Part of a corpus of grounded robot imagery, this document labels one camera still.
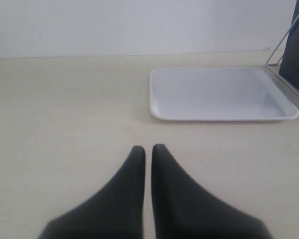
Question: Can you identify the white wire book rack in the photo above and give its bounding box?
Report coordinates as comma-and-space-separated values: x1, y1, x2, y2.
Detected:
265, 0, 299, 97

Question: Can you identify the blue spine book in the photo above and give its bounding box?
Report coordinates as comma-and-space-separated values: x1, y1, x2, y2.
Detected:
279, 0, 299, 99

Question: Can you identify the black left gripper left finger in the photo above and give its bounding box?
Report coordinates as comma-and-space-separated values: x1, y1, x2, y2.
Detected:
39, 146, 146, 239

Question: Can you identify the white rectangular plastic tray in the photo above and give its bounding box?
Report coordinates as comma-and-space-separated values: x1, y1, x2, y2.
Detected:
149, 67, 299, 121

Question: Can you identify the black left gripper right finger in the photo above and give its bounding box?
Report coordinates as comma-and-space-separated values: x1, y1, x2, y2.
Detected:
151, 144, 273, 239

